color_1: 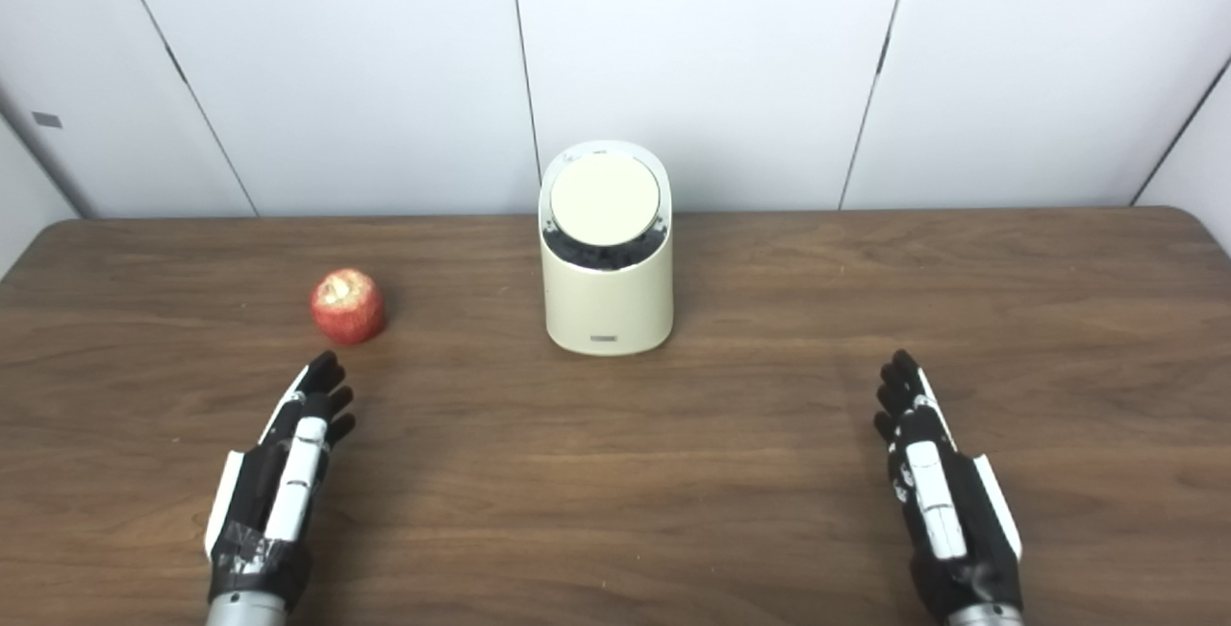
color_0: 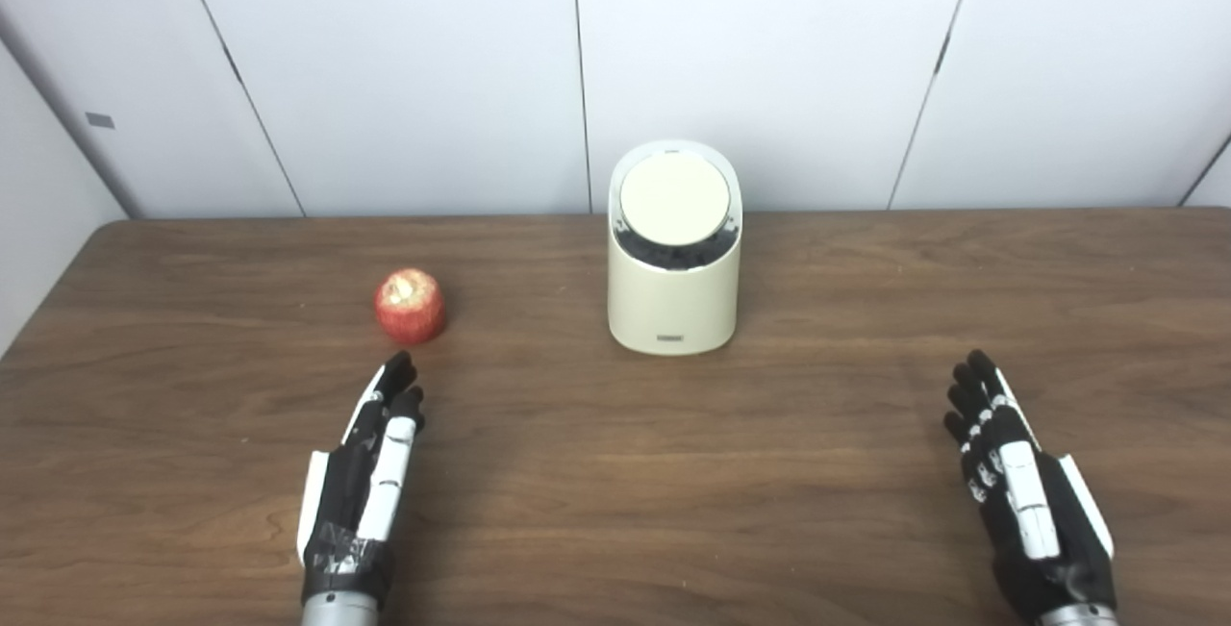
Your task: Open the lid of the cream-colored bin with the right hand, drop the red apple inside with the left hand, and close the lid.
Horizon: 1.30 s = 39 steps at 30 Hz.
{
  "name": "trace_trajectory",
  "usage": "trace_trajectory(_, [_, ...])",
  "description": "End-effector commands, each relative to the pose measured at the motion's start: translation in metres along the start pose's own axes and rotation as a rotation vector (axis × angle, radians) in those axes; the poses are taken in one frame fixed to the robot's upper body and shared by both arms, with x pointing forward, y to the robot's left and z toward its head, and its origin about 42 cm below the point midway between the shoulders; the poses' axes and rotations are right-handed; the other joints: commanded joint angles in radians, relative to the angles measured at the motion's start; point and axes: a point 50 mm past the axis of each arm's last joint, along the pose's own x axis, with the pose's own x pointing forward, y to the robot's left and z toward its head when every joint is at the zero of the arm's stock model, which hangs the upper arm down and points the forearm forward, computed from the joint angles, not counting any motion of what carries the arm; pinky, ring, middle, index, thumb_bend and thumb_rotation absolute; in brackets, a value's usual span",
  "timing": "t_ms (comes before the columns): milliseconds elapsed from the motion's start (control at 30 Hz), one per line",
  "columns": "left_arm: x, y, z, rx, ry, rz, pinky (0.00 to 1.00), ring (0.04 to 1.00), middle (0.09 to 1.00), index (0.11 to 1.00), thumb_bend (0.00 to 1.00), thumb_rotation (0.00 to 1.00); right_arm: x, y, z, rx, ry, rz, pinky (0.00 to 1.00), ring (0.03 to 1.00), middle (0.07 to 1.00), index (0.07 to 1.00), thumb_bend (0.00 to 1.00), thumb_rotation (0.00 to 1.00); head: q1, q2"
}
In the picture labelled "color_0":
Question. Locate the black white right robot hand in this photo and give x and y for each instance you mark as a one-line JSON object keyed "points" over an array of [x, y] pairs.
{"points": [[1043, 530]]}

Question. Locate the round cream bin lid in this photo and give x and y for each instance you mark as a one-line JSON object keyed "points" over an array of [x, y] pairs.
{"points": [[673, 198]]}

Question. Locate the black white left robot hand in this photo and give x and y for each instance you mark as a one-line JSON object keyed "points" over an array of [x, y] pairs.
{"points": [[339, 496]]}

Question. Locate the small grey wall plate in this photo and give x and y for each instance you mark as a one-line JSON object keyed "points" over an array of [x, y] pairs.
{"points": [[99, 120]]}

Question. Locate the cream-colored bin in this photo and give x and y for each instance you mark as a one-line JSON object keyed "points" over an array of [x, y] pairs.
{"points": [[673, 304]]}

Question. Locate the red apple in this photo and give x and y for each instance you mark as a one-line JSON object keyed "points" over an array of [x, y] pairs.
{"points": [[411, 309]]}

